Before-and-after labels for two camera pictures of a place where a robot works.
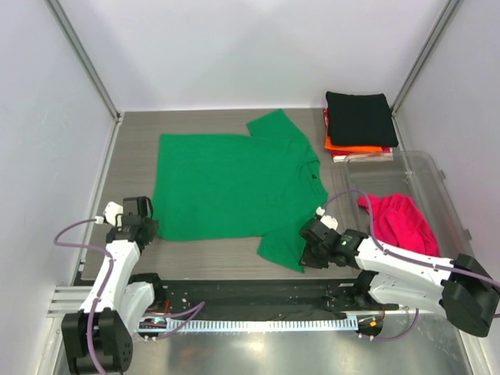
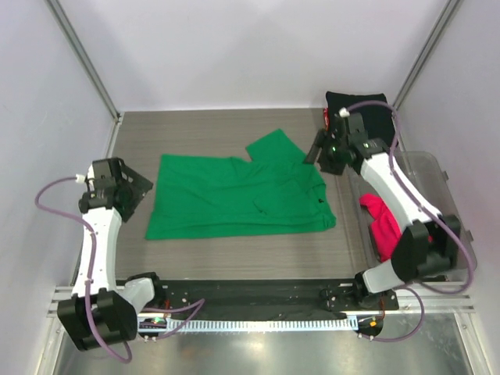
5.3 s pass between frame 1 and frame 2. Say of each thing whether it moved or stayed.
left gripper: moved
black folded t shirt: stayed
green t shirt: moved
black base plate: stayed
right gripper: moved
